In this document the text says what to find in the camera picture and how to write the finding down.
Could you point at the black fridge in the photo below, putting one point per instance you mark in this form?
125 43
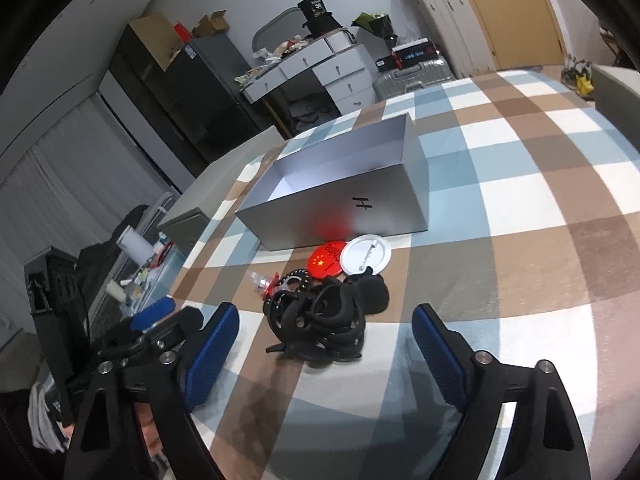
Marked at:
215 95

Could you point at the black looped hair claw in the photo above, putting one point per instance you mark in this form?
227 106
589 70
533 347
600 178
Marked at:
330 305

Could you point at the dark wrapped flower bouquet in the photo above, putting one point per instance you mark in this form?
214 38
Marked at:
375 25

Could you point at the black beaded hair claw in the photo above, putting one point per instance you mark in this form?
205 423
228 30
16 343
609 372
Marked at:
285 300

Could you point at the large black hair claw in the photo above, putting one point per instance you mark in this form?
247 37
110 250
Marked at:
310 350

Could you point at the cluttered side table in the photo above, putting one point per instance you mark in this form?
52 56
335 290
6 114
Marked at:
150 280

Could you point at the grey curtain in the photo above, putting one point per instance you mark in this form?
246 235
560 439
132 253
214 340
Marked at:
60 185

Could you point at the small clear hair clip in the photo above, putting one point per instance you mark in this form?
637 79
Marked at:
257 282

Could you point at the wooden door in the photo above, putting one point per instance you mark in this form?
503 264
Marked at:
520 10

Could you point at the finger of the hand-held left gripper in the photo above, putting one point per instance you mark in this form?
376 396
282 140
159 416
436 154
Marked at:
152 312
175 327

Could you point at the white round badge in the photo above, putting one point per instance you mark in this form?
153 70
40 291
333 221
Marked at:
365 255

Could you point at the grey cardboard box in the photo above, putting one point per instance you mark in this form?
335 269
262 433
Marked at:
380 195

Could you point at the small red hair clip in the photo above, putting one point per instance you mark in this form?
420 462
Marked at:
271 287

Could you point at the silver suitcase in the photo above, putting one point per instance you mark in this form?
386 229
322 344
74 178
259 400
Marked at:
415 80

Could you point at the person's left forearm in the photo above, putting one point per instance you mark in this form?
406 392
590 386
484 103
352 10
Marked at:
15 435

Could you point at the black clothing heap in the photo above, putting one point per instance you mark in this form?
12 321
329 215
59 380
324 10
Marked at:
100 265

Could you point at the white desk with drawers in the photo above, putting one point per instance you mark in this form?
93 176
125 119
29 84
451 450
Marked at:
340 75

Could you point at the dark wardrobe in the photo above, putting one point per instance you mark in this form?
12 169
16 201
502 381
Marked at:
145 90

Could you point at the grey framed mirror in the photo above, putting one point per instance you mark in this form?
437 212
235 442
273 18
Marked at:
272 27

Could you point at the white bottle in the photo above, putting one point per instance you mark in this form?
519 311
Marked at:
134 245

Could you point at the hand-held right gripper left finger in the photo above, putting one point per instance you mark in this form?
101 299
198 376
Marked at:
210 355

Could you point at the white suitcase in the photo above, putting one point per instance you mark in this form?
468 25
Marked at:
452 30

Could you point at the black fluffy scrunchie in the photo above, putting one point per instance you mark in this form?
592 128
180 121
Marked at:
372 292

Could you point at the small black box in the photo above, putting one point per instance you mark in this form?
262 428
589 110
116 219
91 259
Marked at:
384 63

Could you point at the red round badge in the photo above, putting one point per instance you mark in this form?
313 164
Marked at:
325 260

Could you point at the pile of shoes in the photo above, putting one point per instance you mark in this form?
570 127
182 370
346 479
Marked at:
577 75

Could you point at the red packet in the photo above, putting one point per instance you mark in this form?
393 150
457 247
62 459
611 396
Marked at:
182 32

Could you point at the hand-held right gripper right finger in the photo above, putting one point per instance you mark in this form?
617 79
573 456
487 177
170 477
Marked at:
440 355

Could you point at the black hat box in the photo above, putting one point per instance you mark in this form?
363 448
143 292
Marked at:
320 17

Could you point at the black box with display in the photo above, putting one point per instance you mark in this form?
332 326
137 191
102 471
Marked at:
415 55

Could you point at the grey cushion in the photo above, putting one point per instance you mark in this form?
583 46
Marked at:
312 115

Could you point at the open cardboard box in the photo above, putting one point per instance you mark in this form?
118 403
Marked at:
212 24

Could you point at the pile of snack packets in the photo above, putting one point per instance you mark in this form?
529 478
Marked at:
280 52

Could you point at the grey box lid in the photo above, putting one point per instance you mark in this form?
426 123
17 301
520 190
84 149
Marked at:
210 185

